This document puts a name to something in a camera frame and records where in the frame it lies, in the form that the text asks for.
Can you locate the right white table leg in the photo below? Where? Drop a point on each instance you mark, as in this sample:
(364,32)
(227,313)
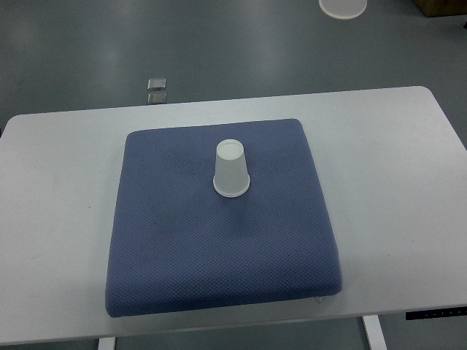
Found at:
(374,333)

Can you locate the blue textured cushion mat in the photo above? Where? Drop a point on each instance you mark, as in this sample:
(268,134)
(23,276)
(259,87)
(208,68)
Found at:
(178,245)

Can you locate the left white table leg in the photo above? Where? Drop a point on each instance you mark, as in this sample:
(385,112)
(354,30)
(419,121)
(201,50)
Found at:
(107,343)

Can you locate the black desk control panel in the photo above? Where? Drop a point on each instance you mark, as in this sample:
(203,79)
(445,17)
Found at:
(436,313)

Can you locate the white paper cup on mat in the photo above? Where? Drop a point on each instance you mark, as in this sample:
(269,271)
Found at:
(231,177)

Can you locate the white table leg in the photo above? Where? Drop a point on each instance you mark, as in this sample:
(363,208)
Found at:
(107,343)
(374,333)

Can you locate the metal floor plate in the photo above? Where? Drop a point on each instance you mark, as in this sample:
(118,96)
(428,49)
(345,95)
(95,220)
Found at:
(156,98)
(156,84)

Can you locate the upper metal floor plate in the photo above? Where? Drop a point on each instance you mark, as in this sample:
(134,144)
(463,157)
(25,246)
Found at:
(156,84)

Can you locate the brown cardboard box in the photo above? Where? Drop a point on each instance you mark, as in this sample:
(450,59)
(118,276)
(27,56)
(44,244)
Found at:
(440,8)

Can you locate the lower metal floor plate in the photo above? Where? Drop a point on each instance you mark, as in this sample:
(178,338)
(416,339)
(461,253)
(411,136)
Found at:
(156,98)

